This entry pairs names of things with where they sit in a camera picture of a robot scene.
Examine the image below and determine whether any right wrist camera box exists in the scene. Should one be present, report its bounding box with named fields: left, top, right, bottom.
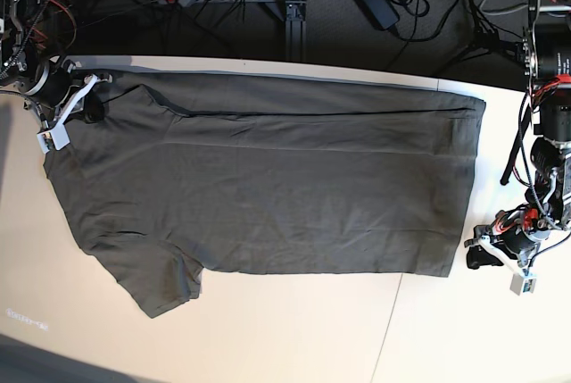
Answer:
left=37, top=125, right=70, bottom=154

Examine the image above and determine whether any dark grey T-shirt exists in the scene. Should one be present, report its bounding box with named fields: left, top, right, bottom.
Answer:
left=44, top=72, right=485, bottom=318

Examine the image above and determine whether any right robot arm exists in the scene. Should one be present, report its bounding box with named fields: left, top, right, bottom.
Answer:
left=1, top=0, right=104, bottom=129

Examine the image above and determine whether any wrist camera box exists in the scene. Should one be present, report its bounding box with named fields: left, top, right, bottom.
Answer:
left=37, top=125, right=70, bottom=154
left=510, top=273, right=537, bottom=296

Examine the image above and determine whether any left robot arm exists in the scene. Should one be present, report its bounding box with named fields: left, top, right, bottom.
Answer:
left=465, top=0, right=570, bottom=279

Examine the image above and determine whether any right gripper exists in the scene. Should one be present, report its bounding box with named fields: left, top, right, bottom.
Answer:
left=26, top=60, right=105, bottom=124

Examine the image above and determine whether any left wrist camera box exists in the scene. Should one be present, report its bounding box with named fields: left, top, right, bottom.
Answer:
left=510, top=273, right=537, bottom=296

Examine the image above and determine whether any aluminium table frame post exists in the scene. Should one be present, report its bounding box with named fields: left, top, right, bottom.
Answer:
left=284, top=0, right=307, bottom=62

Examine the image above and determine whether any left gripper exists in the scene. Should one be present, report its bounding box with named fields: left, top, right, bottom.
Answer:
left=466, top=208, right=549, bottom=271

